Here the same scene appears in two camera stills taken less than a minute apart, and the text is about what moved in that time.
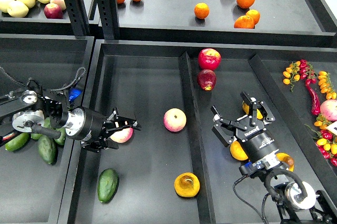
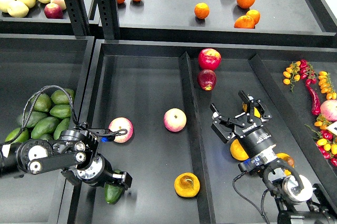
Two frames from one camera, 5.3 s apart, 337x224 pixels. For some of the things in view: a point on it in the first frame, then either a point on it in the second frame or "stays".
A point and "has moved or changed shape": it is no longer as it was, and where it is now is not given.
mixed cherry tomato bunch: (326, 143) stays
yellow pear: (187, 184) stays
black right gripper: (256, 140) stays
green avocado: (108, 183) has moved or changed shape
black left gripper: (84, 124) → (99, 173)
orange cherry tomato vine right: (326, 85) stays
